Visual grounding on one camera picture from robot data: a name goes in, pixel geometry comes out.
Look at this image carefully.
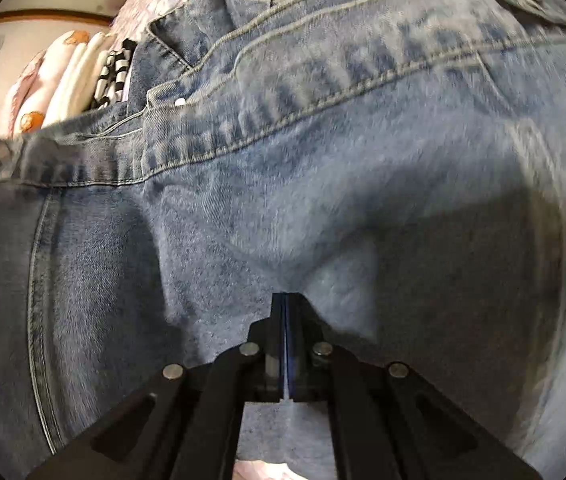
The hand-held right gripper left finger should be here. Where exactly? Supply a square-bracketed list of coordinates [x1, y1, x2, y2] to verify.
[26, 292, 288, 480]

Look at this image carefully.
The white folded cloth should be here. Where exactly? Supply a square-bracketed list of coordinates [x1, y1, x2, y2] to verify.
[43, 31, 115, 129]

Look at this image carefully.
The pink printed folded cloth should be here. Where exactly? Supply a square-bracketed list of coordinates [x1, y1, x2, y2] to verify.
[0, 29, 90, 138]

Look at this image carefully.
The black and white patterned cloth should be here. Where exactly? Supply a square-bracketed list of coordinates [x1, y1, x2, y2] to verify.
[88, 39, 137, 112]

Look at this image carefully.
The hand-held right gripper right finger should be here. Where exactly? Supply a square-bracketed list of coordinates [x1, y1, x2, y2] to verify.
[287, 292, 541, 480]

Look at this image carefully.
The cream headboard with brown trim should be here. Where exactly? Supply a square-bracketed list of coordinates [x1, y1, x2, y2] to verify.
[0, 6, 114, 128]

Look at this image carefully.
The blue denim jacket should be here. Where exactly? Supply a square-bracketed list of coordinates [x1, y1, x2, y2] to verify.
[0, 0, 566, 480]

